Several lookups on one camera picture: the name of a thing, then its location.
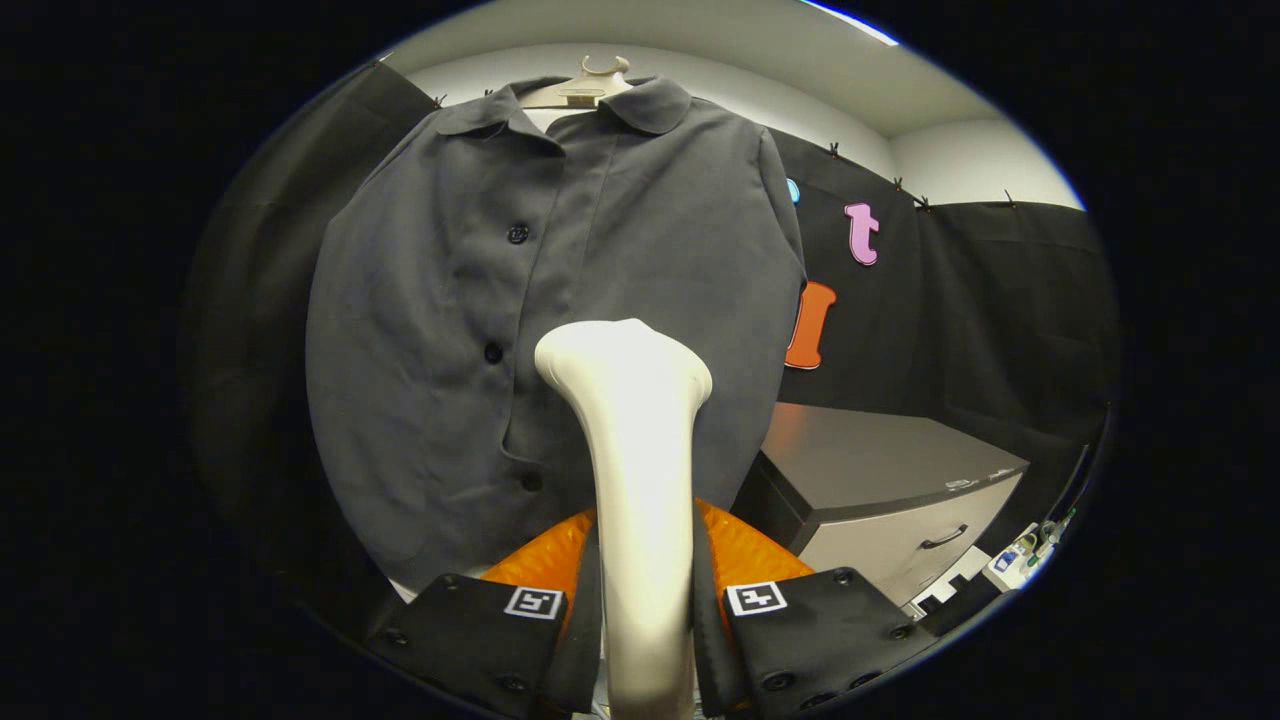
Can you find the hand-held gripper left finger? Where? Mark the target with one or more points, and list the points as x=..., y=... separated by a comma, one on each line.
x=580, y=650

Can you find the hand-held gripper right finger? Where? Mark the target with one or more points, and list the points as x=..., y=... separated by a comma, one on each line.
x=712, y=660

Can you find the white garment steamer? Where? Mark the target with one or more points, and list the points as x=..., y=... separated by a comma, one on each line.
x=640, y=480

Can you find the dark grey button shirt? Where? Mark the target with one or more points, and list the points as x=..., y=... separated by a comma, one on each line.
x=420, y=330

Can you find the cream clothes hanger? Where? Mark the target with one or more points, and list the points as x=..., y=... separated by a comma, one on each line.
x=580, y=90

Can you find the grey drawer cabinet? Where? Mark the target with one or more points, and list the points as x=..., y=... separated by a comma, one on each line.
x=860, y=460

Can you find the white blue-labelled device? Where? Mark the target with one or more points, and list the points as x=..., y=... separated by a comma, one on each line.
x=1015, y=560

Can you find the row of black clips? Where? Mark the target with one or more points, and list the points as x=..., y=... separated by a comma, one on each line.
x=832, y=150

